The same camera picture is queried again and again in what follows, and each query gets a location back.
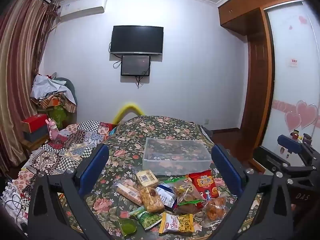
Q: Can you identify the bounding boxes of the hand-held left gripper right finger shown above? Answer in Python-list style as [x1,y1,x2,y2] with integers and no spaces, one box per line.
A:
[211,144,294,240]

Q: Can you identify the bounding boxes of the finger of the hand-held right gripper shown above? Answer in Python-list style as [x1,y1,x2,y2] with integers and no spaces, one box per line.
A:
[277,134,320,165]
[252,146,320,180]

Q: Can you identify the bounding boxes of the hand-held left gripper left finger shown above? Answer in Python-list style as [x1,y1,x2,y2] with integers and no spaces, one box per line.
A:
[27,144,110,240]

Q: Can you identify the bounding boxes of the red snack packet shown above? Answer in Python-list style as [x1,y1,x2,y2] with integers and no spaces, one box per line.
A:
[187,170,220,209]

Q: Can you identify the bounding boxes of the orange-edged biscuit packet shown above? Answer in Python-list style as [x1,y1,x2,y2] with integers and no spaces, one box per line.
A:
[116,182,143,205]

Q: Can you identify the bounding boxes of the orange fried snack packet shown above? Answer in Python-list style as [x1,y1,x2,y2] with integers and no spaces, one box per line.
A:
[202,194,228,228]

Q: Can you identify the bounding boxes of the clear cookie packet green ends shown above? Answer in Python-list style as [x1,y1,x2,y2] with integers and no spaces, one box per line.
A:
[164,176,204,207]

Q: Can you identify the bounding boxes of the clear plastic storage box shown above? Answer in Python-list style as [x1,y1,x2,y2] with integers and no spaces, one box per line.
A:
[142,137,213,176]

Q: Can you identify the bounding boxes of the pale yellow cake packet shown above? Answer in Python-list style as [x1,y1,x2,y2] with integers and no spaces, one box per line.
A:
[136,170,158,187]

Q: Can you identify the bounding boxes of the brown cake packet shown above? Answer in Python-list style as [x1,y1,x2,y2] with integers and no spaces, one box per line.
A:
[174,200,203,215]

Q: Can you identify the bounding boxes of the blue and white snack packet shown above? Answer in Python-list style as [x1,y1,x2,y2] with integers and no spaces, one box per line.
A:
[156,182,178,208]

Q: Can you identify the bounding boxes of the clear fried snack packet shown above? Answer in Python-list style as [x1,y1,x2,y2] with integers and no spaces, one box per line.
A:
[139,187,165,213]

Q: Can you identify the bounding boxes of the green jelly cup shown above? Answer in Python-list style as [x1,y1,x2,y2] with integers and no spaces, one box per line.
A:
[120,219,137,238]

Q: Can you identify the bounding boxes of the green pea snack packet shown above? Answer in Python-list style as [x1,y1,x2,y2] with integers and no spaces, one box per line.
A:
[129,206,162,231]

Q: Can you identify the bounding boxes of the yellow and white snack packet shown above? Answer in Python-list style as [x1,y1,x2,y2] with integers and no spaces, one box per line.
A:
[159,212,195,233]

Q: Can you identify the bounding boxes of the white appliance with stickers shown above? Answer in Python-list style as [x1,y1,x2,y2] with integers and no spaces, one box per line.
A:
[277,129,313,159]

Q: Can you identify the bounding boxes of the pink heart stickers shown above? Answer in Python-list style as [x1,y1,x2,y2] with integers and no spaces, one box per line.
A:
[285,100,319,132]

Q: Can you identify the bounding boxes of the patchwork quilt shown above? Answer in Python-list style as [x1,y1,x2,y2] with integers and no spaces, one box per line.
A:
[0,120,118,205]

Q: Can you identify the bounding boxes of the floral tablecloth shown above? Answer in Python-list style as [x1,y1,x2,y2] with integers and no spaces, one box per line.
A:
[57,115,265,240]

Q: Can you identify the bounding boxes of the pink plush toy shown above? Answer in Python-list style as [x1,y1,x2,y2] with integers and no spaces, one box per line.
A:
[46,118,60,140]

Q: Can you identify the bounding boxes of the frosted sliding door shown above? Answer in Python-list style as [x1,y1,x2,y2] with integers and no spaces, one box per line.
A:
[259,1,320,160]

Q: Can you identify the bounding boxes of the green cloth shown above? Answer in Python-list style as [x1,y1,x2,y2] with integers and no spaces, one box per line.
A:
[51,105,67,128]

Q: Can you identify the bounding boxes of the yellow foam tube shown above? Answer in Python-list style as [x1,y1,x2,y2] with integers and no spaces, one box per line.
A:
[112,102,144,125]

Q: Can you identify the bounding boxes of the grey box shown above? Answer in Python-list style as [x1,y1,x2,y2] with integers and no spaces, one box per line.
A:
[24,125,50,143]

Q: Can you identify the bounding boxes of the wooden wardrobe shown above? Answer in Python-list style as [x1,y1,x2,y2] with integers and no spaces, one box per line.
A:
[218,0,303,173]

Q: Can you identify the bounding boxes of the red box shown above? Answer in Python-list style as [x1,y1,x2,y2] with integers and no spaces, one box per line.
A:
[21,114,49,133]

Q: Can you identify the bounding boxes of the dark chair back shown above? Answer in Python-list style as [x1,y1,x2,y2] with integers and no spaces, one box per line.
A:
[55,77,78,110]

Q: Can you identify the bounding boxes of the pile of clothes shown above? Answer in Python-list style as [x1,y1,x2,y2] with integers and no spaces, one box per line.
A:
[30,74,78,113]

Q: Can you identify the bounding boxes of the striped curtain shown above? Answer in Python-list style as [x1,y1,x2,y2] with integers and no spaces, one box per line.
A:
[0,0,60,178]

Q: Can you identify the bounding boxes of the white air conditioner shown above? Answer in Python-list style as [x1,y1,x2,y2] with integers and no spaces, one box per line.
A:
[60,0,107,18]

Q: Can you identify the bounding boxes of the small black wall monitor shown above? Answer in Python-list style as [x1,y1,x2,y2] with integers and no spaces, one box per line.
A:
[121,54,151,77]

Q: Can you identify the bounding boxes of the large black wall television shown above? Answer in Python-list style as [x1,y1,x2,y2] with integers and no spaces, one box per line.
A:
[110,25,164,55]

